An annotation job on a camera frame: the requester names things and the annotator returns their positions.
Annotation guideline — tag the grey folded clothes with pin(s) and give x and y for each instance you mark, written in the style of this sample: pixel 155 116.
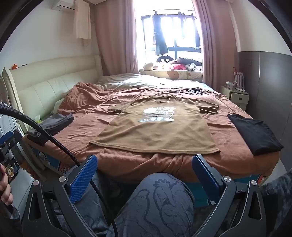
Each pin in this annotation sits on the grey folded clothes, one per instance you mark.
pixel 57 123

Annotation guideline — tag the white air conditioner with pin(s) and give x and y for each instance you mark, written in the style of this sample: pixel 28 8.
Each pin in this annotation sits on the white air conditioner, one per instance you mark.
pixel 63 5

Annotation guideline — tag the striped gift bag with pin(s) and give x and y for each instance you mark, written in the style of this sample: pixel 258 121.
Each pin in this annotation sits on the striped gift bag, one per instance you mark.
pixel 239 79

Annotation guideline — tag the dark folded clothes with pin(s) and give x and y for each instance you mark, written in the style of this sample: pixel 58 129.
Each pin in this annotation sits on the dark folded clothes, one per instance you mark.
pixel 38 137

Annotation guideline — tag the blue cartoon print bedsheet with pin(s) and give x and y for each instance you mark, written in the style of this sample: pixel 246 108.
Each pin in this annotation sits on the blue cartoon print bedsheet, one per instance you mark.
pixel 52 159

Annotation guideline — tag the cream padded headboard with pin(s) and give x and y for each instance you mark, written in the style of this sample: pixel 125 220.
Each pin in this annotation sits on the cream padded headboard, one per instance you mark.
pixel 45 75

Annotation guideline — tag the white plush toy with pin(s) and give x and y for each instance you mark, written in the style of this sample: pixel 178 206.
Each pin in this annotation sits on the white plush toy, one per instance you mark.
pixel 148 66

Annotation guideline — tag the black folded garment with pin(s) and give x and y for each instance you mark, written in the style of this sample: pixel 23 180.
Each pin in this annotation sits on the black folded garment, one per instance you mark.
pixel 257 134

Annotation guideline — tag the black plush toy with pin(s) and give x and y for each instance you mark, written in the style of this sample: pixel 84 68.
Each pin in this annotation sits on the black plush toy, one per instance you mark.
pixel 164 59

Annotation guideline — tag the dark hanging garment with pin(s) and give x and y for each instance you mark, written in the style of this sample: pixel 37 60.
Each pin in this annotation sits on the dark hanging garment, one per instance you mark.
pixel 159 38
pixel 197 34

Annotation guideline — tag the cream short curtain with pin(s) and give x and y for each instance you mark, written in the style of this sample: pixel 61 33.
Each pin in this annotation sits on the cream short curtain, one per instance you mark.
pixel 82 22

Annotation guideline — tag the person's left hand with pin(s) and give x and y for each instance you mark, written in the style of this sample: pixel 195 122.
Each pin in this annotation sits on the person's left hand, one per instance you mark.
pixel 5 189

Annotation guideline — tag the small orange toy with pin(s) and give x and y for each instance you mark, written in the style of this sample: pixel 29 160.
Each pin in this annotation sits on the small orange toy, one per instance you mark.
pixel 14 66

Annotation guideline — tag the grey green duvet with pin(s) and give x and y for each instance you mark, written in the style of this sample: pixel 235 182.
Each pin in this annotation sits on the grey green duvet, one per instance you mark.
pixel 127 79

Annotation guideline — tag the grey fuzzy cloth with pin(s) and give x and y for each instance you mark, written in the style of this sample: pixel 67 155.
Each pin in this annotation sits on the grey fuzzy cloth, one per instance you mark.
pixel 278 184

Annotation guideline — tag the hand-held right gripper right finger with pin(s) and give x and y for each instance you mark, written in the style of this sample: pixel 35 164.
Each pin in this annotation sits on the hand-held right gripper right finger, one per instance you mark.
pixel 205 177

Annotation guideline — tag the dark maroon pillow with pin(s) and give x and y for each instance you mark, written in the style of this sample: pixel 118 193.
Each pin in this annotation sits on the dark maroon pillow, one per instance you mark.
pixel 187 61

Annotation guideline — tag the red cloth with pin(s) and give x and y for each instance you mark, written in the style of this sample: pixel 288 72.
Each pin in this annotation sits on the red cloth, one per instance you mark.
pixel 178 66

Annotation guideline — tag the white patterned cloth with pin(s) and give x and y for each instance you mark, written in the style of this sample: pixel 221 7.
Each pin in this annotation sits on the white patterned cloth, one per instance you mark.
pixel 192 67

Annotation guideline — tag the bear print cushion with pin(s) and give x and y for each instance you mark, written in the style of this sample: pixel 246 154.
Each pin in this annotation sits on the bear print cushion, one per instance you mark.
pixel 173 74

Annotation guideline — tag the person's patterned grey pants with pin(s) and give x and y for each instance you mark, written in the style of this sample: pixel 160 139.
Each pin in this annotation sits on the person's patterned grey pants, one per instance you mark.
pixel 155 205

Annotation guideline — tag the brown printed t-shirt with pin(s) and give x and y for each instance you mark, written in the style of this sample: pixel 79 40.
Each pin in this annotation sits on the brown printed t-shirt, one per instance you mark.
pixel 155 134

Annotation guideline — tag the white nightstand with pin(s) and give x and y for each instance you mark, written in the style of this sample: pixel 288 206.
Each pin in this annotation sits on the white nightstand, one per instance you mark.
pixel 237 99

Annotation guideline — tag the pink curtain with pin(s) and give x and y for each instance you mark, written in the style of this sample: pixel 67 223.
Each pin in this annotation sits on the pink curtain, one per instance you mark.
pixel 216 45
pixel 114 34

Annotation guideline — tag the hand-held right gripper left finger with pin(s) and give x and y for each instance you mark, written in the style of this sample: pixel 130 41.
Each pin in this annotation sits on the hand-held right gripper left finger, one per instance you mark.
pixel 82 177

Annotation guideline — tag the orange bed blanket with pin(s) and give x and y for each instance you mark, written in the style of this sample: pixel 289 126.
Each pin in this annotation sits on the orange bed blanket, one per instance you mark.
pixel 91 109

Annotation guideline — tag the window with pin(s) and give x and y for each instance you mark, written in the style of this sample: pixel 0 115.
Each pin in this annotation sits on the window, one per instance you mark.
pixel 180 29

